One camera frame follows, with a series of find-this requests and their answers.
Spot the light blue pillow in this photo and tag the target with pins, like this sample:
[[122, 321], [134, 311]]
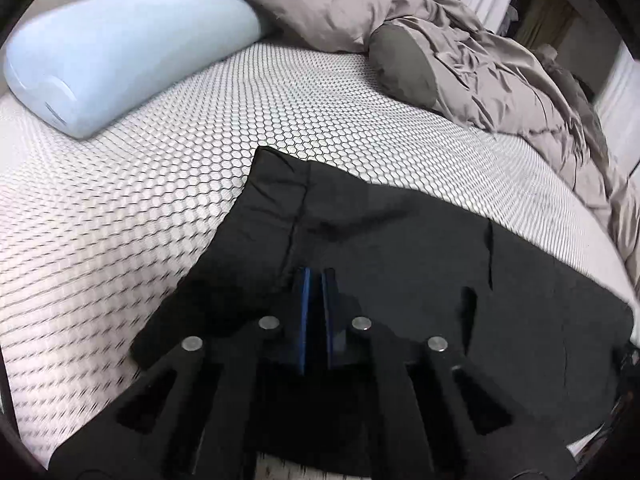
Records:
[[115, 45]]

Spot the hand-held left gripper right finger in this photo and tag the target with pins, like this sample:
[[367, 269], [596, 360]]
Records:
[[328, 315]]

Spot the grey duvet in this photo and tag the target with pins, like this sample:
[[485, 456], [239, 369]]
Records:
[[480, 70]]

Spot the brown curtain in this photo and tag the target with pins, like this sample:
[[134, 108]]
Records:
[[545, 15]]

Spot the black pants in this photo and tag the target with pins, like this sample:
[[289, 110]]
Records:
[[400, 240]]

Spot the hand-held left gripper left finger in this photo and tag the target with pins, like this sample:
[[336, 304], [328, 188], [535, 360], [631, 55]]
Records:
[[302, 315]]

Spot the bed with hexagon-patterned sheet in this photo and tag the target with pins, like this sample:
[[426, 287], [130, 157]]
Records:
[[200, 150]]

